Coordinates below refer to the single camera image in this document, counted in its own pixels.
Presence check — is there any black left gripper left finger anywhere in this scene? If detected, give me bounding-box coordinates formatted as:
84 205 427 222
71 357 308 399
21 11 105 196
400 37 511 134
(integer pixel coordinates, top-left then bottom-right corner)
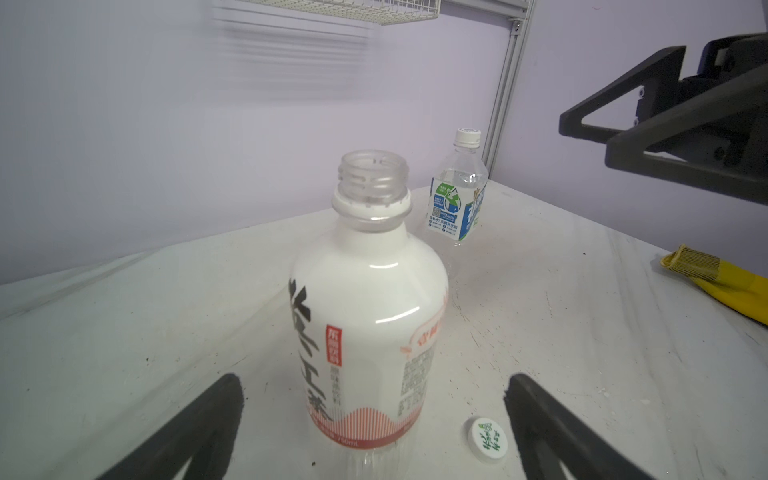
100 373 244 479

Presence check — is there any aluminium frame post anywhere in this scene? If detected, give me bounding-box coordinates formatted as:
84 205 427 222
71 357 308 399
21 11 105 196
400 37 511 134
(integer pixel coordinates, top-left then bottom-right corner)
482 1 537 176

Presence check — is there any white green bottle cap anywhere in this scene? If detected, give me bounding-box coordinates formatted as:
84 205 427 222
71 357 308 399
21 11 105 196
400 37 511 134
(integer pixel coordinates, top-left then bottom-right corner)
466 417 509 463

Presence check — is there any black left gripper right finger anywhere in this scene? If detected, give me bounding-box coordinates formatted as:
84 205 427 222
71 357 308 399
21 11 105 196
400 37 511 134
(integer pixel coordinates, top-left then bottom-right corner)
504 373 650 479

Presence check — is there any white blue bottle cap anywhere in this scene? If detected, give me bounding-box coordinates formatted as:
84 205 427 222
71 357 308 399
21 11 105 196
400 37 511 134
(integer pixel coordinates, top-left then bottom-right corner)
454 128 482 149

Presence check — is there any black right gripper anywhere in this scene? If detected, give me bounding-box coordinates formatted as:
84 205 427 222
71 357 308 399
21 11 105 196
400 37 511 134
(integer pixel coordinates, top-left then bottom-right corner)
559 34 767 205

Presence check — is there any yellow black work glove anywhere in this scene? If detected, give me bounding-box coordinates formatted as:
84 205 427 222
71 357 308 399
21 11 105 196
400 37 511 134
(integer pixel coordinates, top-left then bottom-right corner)
660 245 767 326

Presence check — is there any white label tea bottle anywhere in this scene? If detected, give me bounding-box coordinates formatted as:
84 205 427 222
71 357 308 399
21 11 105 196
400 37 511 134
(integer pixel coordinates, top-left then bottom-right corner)
288 150 449 479

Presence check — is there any clear small water bottle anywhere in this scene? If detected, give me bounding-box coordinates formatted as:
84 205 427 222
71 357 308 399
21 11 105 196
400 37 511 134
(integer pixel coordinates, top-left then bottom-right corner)
426 142 489 243

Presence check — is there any white wire wall basket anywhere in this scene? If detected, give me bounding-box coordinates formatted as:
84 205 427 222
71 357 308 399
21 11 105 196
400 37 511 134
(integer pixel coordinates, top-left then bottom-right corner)
253 0 441 26

